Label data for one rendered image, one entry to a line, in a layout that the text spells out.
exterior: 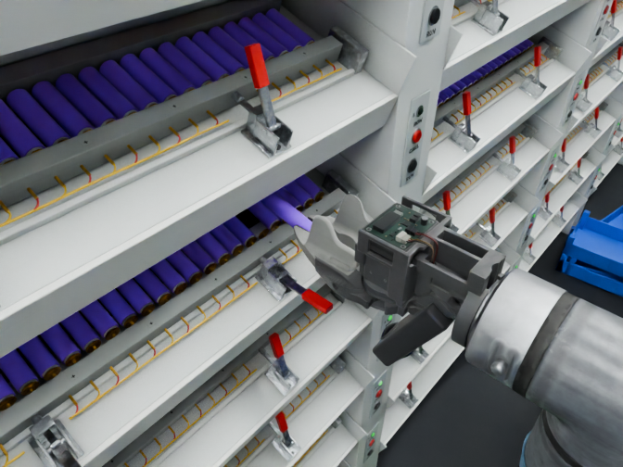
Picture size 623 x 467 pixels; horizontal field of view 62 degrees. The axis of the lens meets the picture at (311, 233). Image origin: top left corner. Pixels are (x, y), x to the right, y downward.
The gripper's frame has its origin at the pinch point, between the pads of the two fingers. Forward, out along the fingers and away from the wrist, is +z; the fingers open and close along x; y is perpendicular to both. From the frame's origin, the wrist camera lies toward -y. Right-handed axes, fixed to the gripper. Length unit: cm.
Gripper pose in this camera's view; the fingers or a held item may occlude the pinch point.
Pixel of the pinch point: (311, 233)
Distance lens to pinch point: 55.4
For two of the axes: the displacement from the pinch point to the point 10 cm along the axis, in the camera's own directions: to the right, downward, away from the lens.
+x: -6.7, 4.8, -5.7
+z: -7.5, -4.2, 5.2
